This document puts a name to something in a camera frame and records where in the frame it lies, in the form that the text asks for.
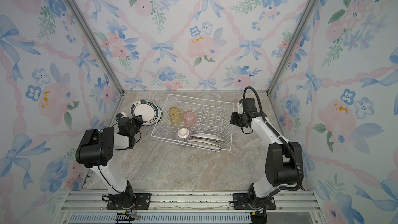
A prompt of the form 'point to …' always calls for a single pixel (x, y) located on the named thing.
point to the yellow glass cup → (175, 115)
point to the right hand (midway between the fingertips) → (232, 118)
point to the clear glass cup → (165, 129)
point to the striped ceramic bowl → (183, 132)
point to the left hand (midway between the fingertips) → (142, 113)
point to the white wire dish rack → (203, 124)
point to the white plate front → (205, 143)
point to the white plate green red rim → (149, 112)
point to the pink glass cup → (190, 120)
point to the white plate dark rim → (156, 113)
